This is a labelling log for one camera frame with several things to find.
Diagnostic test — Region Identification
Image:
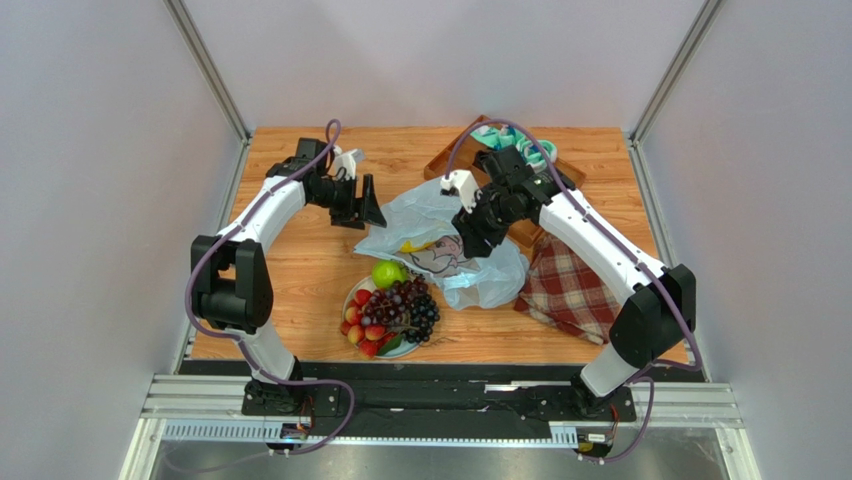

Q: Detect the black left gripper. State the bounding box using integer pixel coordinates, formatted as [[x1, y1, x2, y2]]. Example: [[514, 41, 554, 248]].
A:
[[310, 175, 387, 231]]

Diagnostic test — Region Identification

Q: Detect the light blue plastic bag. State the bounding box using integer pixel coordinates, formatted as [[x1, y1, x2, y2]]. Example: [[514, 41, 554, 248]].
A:
[[354, 179, 529, 310]]

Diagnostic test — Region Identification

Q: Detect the yellow fake banana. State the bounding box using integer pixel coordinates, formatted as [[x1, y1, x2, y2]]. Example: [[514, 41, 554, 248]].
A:
[[399, 240, 434, 253]]

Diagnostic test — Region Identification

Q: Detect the green fake apple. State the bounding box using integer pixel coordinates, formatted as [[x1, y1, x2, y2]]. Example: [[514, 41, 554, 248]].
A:
[[371, 260, 408, 289]]

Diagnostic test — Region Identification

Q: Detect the dark fake grape bunch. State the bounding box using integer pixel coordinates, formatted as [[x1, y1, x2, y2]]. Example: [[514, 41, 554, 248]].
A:
[[403, 295, 441, 344]]

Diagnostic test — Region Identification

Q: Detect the red purple fake grape bunch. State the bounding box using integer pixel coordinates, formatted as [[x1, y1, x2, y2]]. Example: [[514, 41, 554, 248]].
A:
[[356, 276, 437, 327]]

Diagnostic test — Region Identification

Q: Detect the red fake cherry bunch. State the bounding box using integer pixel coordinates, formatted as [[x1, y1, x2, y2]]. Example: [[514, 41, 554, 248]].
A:
[[340, 287, 404, 360]]

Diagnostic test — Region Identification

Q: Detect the cream blue ceramic plate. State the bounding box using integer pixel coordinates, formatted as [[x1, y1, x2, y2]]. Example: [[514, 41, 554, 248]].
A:
[[344, 277, 434, 360]]

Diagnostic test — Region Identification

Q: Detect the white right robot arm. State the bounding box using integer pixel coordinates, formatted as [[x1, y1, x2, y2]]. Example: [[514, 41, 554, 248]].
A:
[[440, 147, 696, 398]]

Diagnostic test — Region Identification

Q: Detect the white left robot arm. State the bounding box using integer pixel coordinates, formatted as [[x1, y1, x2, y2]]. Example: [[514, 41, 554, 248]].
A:
[[184, 138, 387, 391]]

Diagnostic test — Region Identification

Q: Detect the wooden compartment tray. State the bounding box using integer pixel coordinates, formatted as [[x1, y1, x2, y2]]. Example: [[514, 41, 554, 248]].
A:
[[423, 136, 587, 249]]

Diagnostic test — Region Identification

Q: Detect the teal white sock pair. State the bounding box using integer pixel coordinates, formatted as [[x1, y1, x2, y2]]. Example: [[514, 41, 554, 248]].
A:
[[470, 124, 526, 150]]

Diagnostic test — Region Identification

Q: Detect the red plaid folded cloth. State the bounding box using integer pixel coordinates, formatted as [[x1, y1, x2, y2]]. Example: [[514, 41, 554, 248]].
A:
[[513, 234, 620, 345]]

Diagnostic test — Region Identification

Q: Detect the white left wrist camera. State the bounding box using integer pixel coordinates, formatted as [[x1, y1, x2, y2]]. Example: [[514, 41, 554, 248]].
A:
[[328, 146, 366, 181]]

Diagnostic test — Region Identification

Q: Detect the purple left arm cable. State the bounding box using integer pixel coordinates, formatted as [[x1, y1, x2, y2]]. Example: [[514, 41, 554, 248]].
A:
[[162, 118, 357, 475]]

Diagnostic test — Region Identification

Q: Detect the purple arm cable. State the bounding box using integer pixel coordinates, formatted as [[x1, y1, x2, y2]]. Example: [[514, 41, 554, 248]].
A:
[[442, 118, 704, 465], [162, 118, 357, 475]]

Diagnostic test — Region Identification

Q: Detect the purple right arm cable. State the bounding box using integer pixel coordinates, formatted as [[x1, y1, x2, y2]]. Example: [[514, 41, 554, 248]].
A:
[[442, 118, 704, 465]]

